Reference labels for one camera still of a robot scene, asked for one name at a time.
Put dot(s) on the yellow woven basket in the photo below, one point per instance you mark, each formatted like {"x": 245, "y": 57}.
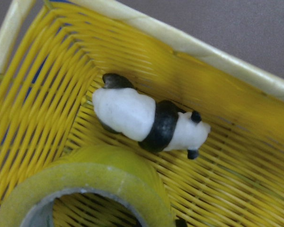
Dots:
{"x": 46, "y": 111}

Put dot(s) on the yellow clear tape roll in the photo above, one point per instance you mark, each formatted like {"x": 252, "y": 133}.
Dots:
{"x": 57, "y": 195}

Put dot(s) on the panda toy figurine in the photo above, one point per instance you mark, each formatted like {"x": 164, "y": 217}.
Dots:
{"x": 156, "y": 126}

